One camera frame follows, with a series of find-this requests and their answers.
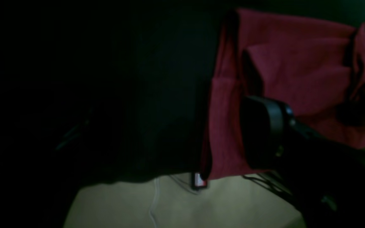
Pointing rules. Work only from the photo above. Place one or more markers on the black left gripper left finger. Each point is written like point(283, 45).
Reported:
point(43, 168)

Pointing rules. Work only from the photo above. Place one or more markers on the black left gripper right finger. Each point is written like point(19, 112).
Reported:
point(326, 179)

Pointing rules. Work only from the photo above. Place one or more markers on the red long-sleeve T-shirt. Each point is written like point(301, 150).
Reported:
point(315, 66)

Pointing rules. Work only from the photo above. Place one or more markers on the black table cloth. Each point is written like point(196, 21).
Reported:
point(148, 62)

